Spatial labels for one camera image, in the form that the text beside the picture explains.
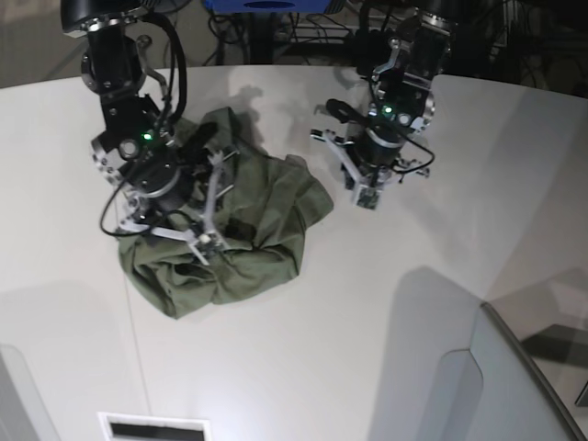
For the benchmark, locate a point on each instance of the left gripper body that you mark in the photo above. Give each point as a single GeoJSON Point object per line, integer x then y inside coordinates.
{"type": "Point", "coordinates": [374, 152]}

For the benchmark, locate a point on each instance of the black table leg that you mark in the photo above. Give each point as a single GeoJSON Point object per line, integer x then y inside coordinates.
{"type": "Point", "coordinates": [261, 28]}

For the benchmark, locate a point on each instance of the blue box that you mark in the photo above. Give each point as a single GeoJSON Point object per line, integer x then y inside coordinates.
{"type": "Point", "coordinates": [269, 6]}

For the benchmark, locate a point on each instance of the green t-shirt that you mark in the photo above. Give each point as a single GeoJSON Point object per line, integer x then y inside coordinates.
{"type": "Point", "coordinates": [264, 219]}

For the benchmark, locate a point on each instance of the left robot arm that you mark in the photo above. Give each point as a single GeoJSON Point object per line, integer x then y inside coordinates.
{"type": "Point", "coordinates": [399, 65]}

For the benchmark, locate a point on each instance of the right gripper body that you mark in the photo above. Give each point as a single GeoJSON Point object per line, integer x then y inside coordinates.
{"type": "Point", "coordinates": [156, 188]}

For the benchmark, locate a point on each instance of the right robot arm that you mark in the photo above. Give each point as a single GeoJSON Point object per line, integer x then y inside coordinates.
{"type": "Point", "coordinates": [141, 108]}

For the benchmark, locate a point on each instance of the white label plate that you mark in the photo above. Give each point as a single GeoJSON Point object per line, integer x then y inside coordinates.
{"type": "Point", "coordinates": [121, 426]}

